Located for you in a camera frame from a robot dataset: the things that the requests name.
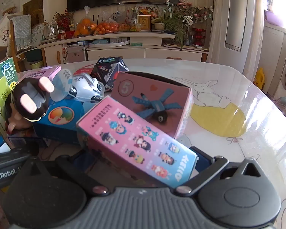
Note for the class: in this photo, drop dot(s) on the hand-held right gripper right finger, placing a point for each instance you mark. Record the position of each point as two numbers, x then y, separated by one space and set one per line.
201 158

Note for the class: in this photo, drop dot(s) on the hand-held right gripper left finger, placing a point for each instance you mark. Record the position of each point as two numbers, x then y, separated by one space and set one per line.
84 160

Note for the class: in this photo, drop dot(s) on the long pink cartoon figure box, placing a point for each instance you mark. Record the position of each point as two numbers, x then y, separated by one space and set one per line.
135 136

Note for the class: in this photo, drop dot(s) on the green medicine box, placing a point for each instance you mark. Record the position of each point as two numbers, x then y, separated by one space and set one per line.
1 95

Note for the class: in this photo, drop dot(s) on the big-headed doll figure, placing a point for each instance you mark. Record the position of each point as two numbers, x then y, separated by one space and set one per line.
29 97

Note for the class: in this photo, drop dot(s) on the pink toy box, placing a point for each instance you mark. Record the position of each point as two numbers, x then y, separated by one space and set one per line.
41 73

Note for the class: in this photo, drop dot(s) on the blue box with colourful circle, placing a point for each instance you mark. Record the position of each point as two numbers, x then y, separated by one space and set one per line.
59 121

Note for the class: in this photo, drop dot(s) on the white toy car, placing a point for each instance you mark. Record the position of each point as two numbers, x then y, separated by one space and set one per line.
85 89

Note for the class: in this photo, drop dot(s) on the pink box with blue dragonfly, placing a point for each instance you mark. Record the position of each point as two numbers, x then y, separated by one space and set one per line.
155 93

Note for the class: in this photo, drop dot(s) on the dark polyhedron box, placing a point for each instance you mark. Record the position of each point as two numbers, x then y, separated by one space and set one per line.
109 72

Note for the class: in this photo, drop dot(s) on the yellow detergent bottle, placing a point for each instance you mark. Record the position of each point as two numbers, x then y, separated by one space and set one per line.
259 80

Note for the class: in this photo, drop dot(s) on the pale green trash bin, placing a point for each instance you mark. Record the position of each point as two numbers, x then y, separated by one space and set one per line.
37 66

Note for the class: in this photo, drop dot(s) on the pink metal case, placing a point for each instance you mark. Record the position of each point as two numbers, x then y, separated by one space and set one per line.
76 54

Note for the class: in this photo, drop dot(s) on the dark green storage bin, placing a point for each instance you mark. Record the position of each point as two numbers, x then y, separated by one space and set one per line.
33 54

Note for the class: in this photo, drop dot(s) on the round white tray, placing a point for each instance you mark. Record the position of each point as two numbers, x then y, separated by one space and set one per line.
109 43

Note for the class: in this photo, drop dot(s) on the cream television cabinet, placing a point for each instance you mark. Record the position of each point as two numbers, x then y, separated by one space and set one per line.
145 52

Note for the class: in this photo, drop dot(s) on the red vase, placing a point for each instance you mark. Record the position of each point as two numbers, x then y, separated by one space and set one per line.
197 37

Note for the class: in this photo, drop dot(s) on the red flat box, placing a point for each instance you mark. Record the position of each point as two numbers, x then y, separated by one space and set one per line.
65 35

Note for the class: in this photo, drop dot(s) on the small green packet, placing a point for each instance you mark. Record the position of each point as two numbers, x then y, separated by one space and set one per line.
137 44

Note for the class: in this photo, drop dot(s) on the bag of large oranges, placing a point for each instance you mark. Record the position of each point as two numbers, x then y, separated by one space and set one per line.
84 27

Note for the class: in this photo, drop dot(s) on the glass kettle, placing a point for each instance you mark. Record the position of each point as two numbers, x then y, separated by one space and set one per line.
51 31

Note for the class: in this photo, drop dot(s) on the bag of small tangerines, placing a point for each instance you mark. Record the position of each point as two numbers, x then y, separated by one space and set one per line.
106 28

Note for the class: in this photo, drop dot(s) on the wooden chair with cloth cover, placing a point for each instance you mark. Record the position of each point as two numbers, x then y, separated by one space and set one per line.
21 31

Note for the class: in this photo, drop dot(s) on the green potted plant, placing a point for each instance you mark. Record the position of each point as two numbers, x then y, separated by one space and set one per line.
171 22

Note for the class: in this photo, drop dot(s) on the red berry branches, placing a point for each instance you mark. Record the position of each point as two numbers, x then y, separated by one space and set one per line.
63 20

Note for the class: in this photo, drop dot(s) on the pink artificial flowers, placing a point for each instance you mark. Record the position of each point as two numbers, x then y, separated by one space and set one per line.
193 14

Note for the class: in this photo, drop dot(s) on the white standing air conditioner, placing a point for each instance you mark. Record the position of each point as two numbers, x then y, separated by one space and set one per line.
240 16

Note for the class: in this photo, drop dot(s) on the wooden photo frame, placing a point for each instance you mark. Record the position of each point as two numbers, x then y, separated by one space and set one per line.
144 23

